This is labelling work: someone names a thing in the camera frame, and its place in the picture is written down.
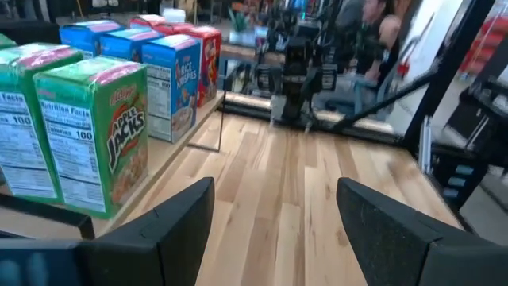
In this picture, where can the wooden shelf black legs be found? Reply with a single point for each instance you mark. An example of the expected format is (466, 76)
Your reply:
(162, 155)

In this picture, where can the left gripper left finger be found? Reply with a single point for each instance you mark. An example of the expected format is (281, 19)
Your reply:
(119, 258)

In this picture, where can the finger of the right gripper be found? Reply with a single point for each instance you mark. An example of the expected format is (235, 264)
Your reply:
(329, 77)
(264, 77)

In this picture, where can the person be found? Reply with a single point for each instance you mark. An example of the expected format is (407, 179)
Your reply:
(365, 47)

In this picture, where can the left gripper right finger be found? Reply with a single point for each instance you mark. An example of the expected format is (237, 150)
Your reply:
(416, 258)

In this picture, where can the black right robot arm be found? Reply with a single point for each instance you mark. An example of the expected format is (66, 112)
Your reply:
(295, 103)

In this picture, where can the silver metal bracket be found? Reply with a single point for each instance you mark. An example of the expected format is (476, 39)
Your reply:
(426, 147)

